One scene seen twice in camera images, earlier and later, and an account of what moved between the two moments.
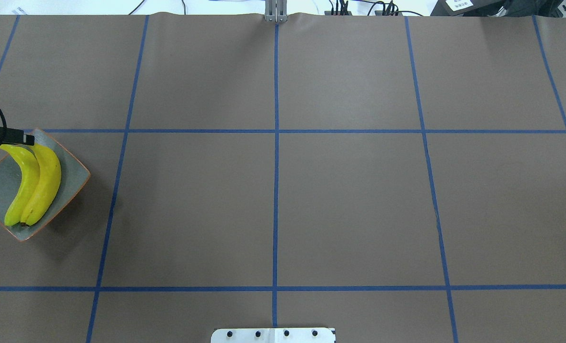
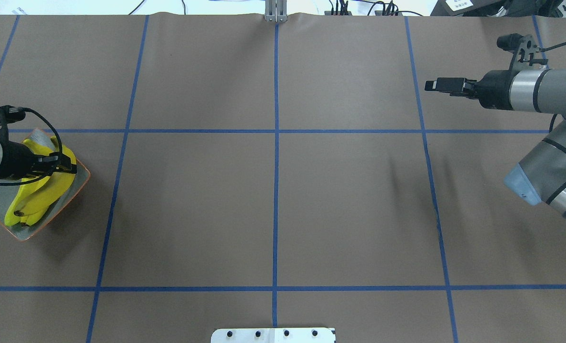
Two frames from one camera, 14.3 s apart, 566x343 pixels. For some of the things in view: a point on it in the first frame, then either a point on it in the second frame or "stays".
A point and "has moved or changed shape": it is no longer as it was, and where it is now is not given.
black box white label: (467, 7) stays
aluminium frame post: (276, 11) stays
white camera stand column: (273, 335) stays
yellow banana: (47, 187) has moved or changed shape
